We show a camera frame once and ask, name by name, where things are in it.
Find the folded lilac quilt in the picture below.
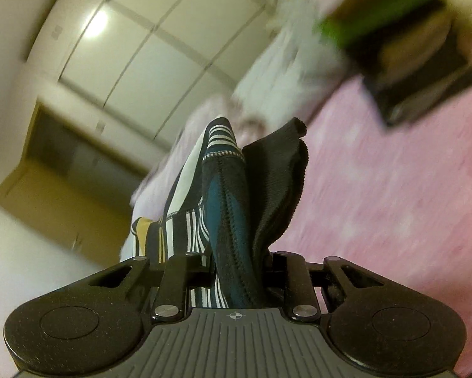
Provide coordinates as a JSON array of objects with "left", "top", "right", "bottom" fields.
[{"left": 129, "top": 94, "right": 269, "bottom": 229}]

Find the wooden bedroom door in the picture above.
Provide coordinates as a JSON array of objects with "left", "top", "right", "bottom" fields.
[{"left": 0, "top": 104, "right": 146, "bottom": 268}]

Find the stack of dark folded clothes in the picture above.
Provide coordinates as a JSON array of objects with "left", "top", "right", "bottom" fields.
[{"left": 323, "top": 0, "right": 472, "bottom": 128}]

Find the white fluffy pillow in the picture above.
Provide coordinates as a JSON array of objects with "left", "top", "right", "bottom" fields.
[{"left": 233, "top": 0, "right": 350, "bottom": 132}]

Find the pink rose bedspread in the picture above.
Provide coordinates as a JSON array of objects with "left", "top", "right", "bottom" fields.
[{"left": 273, "top": 78, "right": 472, "bottom": 376}]

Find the green folded garment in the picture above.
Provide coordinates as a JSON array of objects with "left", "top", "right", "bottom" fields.
[{"left": 316, "top": 0, "right": 430, "bottom": 48}]

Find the striped teal yellow sweater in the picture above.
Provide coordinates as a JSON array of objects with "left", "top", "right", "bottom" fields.
[{"left": 121, "top": 117, "right": 309, "bottom": 308}]

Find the white wardrobe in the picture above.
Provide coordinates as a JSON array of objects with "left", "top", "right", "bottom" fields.
[{"left": 28, "top": 0, "right": 276, "bottom": 145}]

